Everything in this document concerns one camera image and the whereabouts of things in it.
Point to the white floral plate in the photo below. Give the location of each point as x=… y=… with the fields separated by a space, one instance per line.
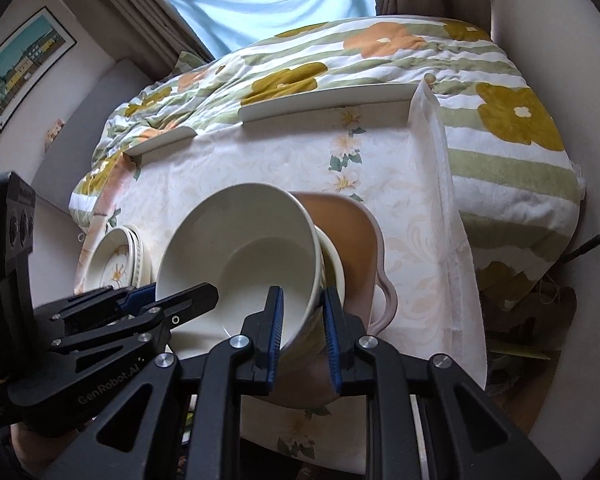
x=112 y=265

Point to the light blue curtain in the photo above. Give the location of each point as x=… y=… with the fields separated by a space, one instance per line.
x=260 y=5

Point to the floral striped blanket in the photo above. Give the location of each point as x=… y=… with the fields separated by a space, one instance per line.
x=505 y=170

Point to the long white plate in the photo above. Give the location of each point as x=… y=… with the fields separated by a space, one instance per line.
x=325 y=100

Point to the framed wall picture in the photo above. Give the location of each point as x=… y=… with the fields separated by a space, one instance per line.
x=20 y=70

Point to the small figurine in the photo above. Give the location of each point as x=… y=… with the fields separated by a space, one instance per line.
x=55 y=130

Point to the grey headboard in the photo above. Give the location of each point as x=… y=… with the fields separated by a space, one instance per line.
x=105 y=95

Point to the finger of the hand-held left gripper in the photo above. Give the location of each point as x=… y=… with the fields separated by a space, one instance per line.
x=137 y=297
x=190 y=300

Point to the cream printed tablecloth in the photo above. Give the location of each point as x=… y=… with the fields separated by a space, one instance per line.
x=260 y=160

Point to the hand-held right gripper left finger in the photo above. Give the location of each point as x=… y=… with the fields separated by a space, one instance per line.
x=275 y=330

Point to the small white plate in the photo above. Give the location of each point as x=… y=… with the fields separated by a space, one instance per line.
x=160 y=142

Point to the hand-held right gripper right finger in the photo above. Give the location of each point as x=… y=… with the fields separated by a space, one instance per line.
x=330 y=340

